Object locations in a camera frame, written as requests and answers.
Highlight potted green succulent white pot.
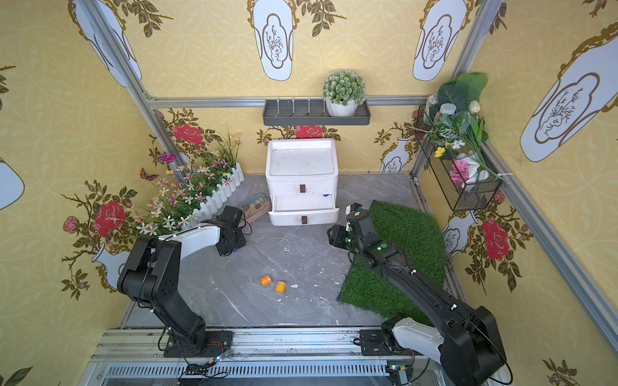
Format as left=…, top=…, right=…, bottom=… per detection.
left=323, top=69, right=365, bottom=117

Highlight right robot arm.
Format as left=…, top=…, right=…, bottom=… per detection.
left=327, top=204, right=509, bottom=385

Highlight grey wall shelf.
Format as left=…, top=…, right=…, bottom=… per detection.
left=262, top=98, right=371, bottom=126

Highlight yellow-orange paint can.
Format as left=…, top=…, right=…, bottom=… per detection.
left=275, top=281, right=286, bottom=294

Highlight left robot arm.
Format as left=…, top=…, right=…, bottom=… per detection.
left=117, top=206, right=246, bottom=361

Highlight pink tray with sand and stones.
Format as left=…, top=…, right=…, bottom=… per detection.
left=240, top=193, right=272, bottom=224

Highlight white picket fence flower planter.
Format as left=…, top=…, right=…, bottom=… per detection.
left=135, top=134, right=244, bottom=236

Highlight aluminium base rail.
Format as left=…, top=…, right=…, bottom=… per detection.
left=76, top=326, right=513, bottom=386

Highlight artificial plants in basket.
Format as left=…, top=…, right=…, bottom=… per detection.
left=424, top=72, right=504, bottom=191

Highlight white three-drawer cabinet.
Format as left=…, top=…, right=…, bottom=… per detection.
left=266, top=138, right=340, bottom=227

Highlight green artificial grass mat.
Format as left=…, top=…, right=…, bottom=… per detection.
left=337, top=201, right=446, bottom=326

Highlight black wire wall basket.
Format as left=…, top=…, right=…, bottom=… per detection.
left=415, top=106, right=502, bottom=212

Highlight orange paint can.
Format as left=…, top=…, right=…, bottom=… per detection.
left=260, top=275, right=273, bottom=287

